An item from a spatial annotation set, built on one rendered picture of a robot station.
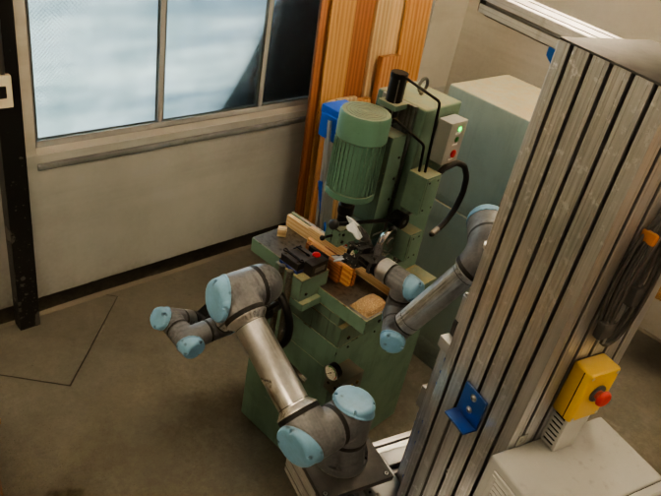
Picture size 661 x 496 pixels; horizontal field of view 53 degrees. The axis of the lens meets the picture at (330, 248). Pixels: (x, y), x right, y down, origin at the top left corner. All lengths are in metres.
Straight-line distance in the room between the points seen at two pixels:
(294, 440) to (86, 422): 1.54
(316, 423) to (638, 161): 0.96
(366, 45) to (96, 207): 1.71
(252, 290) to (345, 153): 0.67
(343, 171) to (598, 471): 1.20
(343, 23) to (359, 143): 1.59
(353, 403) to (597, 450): 0.58
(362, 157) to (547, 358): 1.08
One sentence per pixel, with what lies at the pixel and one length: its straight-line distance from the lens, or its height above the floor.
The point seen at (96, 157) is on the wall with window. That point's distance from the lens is 3.25.
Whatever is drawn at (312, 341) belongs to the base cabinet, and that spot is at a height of 0.66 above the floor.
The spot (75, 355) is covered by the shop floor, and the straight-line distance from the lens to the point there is 3.35.
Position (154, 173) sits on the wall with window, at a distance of 3.46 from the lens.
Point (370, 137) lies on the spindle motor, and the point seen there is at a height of 1.45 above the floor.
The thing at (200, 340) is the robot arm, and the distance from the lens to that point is 2.09.
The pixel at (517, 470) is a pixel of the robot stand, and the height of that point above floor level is 1.23.
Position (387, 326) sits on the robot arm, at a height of 1.07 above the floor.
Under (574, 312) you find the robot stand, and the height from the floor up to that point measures 1.60.
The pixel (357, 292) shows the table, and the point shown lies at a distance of 2.35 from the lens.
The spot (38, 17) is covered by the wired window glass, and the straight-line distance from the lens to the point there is 3.03.
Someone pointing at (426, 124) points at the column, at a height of 1.47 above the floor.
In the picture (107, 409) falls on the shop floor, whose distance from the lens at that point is 3.10.
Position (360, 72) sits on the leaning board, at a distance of 3.92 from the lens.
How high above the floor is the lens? 2.27
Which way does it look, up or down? 32 degrees down
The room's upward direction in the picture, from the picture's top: 12 degrees clockwise
